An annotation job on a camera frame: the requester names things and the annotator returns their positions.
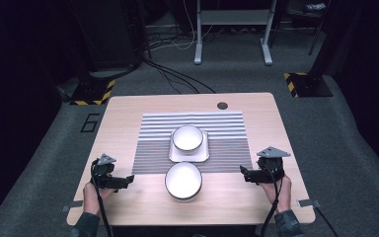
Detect white floor cables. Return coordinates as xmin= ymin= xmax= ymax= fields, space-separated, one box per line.
xmin=147 ymin=0 xmax=215 ymax=52

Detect striped woven placemat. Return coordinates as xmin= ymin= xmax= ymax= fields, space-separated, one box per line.
xmin=131 ymin=111 xmax=255 ymax=175

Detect white square plate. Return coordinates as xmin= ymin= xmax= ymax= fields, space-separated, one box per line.
xmin=168 ymin=128 xmax=210 ymax=164

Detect white metal desk frame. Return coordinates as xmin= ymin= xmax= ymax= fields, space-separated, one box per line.
xmin=193 ymin=0 xmax=279 ymax=66

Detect person's left hand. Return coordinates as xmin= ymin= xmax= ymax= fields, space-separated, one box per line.
xmin=82 ymin=182 xmax=116 ymax=217

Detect dark cabinet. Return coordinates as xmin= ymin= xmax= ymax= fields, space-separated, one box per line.
xmin=70 ymin=0 xmax=144 ymax=73

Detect thin black cable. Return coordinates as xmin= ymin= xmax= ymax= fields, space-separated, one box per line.
xmin=314 ymin=205 xmax=341 ymax=237

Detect small white bowl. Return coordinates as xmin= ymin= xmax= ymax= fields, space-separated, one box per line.
xmin=171 ymin=124 xmax=204 ymax=152

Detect grey metal table bracket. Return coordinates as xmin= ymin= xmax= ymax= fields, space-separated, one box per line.
xmin=296 ymin=198 xmax=323 ymax=208
xmin=59 ymin=199 xmax=84 ymax=213

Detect large white bowl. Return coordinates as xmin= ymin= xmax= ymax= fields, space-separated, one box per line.
xmin=164 ymin=161 xmax=203 ymax=201

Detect black stand post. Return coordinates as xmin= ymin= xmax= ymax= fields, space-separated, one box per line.
xmin=307 ymin=0 xmax=353 ymax=87

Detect right hand-held gripper black cable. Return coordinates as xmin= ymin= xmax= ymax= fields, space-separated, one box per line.
xmin=260 ymin=160 xmax=284 ymax=237

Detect left hand-held gripper black cable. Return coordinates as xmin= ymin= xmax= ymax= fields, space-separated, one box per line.
xmin=90 ymin=159 xmax=114 ymax=237

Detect black floor cables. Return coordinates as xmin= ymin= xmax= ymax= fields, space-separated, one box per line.
xmin=140 ymin=57 xmax=217 ymax=95

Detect hand-held gripper black cable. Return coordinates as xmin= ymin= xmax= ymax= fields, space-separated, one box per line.
xmin=260 ymin=160 xmax=284 ymax=237
xmin=90 ymin=159 xmax=114 ymax=237

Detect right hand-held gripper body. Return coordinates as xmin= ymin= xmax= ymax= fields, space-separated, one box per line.
xmin=256 ymin=145 xmax=292 ymax=185

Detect person's right hand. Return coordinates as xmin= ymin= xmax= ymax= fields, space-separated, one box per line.
xmin=259 ymin=174 xmax=293 ymax=213

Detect hazard-striped stand base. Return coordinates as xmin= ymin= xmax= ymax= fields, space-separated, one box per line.
xmin=69 ymin=76 xmax=116 ymax=107
xmin=283 ymin=71 xmax=334 ymax=99

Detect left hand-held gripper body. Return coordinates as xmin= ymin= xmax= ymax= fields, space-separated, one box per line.
xmin=91 ymin=153 xmax=117 ymax=190

